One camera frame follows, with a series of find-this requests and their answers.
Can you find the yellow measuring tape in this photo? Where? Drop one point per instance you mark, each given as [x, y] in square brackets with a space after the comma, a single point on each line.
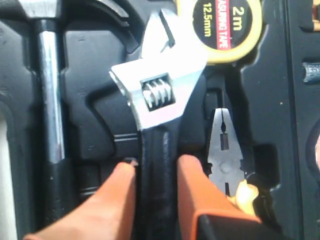
[228, 29]

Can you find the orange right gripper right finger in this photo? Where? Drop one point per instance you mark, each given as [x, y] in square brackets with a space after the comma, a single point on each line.
[206, 213]

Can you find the steel hammer black handle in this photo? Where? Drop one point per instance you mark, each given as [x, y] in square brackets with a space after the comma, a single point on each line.
[50, 100]

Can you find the black plastic tool case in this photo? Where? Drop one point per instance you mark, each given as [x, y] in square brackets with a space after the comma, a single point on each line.
[275, 113]

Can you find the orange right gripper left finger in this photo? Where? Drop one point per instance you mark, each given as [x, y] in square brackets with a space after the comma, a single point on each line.
[106, 215]

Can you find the adjustable wrench black handle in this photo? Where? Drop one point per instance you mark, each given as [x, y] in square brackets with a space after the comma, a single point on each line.
[157, 88]

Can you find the yellow handled pliers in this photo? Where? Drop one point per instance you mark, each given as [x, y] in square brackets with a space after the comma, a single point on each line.
[225, 157]

